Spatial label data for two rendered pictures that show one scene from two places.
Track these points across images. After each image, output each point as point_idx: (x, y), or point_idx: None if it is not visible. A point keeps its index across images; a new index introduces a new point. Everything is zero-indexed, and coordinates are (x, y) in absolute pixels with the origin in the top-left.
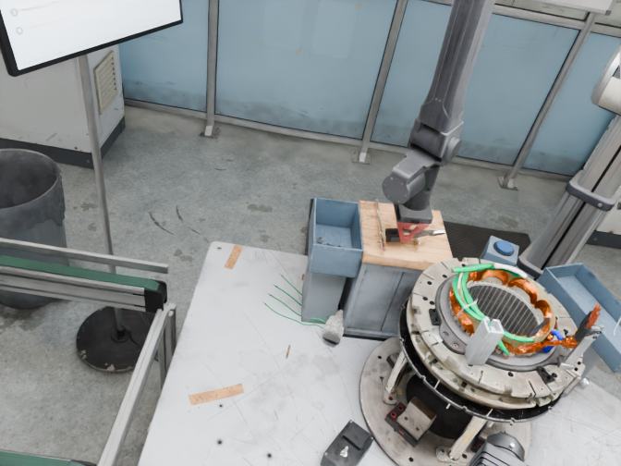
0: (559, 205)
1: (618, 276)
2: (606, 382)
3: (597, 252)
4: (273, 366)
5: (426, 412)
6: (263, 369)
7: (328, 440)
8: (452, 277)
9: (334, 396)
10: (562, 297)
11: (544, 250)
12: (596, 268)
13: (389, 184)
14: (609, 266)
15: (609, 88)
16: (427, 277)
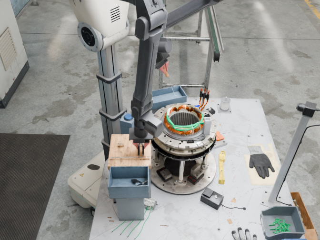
0: (110, 90)
1: (32, 102)
2: (96, 127)
3: (13, 105)
4: (174, 231)
5: (197, 165)
6: (176, 235)
7: (206, 207)
8: (167, 133)
9: (185, 205)
10: (157, 105)
11: (115, 106)
12: (25, 109)
13: (157, 132)
14: (25, 104)
15: (105, 43)
16: (167, 141)
